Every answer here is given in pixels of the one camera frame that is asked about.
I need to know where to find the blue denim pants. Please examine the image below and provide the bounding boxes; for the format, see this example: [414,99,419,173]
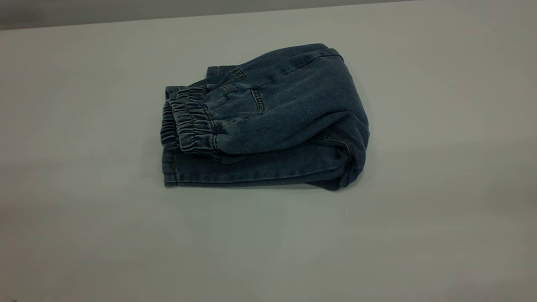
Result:
[159,43,370,191]

